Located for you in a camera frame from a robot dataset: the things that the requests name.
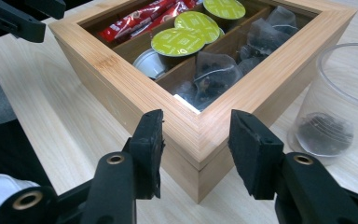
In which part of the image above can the dark pyramid tea bag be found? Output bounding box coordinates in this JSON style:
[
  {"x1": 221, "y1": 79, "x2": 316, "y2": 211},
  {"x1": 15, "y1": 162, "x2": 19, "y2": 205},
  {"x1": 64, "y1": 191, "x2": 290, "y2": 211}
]
[
  {"x1": 295, "y1": 111, "x2": 355, "y2": 157},
  {"x1": 194, "y1": 50, "x2": 244, "y2": 98},
  {"x1": 266, "y1": 6, "x2": 300, "y2": 35},
  {"x1": 247, "y1": 18, "x2": 294, "y2": 56}
]

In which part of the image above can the white capsule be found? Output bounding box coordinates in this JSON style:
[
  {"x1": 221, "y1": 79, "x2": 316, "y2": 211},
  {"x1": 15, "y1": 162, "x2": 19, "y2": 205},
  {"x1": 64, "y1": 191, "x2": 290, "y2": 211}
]
[{"x1": 132, "y1": 48, "x2": 169, "y2": 79}]

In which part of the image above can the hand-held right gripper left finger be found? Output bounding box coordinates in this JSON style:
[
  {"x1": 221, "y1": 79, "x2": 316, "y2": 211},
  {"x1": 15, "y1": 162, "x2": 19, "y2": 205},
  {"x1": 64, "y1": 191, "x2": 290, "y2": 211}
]
[{"x1": 128, "y1": 108, "x2": 166, "y2": 201}]

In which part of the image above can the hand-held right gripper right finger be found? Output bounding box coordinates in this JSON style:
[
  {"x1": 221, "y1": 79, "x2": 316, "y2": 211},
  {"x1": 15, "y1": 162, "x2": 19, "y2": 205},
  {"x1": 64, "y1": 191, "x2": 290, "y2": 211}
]
[{"x1": 227, "y1": 108, "x2": 285, "y2": 201}]

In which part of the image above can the white cloth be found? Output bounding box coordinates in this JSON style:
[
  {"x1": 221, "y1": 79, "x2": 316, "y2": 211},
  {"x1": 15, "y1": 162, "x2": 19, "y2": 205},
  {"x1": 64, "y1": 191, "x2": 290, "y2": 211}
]
[{"x1": 0, "y1": 173, "x2": 42, "y2": 217}]

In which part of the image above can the clear plastic cup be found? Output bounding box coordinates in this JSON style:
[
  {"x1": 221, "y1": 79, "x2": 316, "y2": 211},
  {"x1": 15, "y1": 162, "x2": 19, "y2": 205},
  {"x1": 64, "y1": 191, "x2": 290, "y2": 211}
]
[{"x1": 286, "y1": 42, "x2": 358, "y2": 159}]

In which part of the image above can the wooden box with glass lid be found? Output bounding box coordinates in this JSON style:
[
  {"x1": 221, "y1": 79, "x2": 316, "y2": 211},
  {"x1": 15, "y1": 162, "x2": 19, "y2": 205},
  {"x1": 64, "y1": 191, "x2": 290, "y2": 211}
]
[{"x1": 48, "y1": 0, "x2": 358, "y2": 204}]

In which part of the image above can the dark cloth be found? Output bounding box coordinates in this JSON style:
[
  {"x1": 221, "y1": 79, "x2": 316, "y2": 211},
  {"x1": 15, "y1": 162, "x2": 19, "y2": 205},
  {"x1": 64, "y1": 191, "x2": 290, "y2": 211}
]
[{"x1": 0, "y1": 119, "x2": 56, "y2": 191}]

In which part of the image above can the red sachet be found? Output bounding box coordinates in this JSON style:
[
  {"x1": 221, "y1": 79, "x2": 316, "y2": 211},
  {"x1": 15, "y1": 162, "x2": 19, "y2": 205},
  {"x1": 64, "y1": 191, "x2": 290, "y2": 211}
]
[
  {"x1": 130, "y1": 0, "x2": 198, "y2": 39},
  {"x1": 98, "y1": 0, "x2": 176, "y2": 43},
  {"x1": 183, "y1": 0, "x2": 207, "y2": 9}
]

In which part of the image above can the green lid capsule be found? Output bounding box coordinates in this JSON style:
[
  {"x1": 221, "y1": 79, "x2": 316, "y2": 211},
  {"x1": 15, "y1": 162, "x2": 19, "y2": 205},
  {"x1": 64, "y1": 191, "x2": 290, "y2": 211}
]
[
  {"x1": 173, "y1": 10, "x2": 222, "y2": 45},
  {"x1": 202, "y1": 0, "x2": 247, "y2": 21},
  {"x1": 150, "y1": 27, "x2": 206, "y2": 58}
]

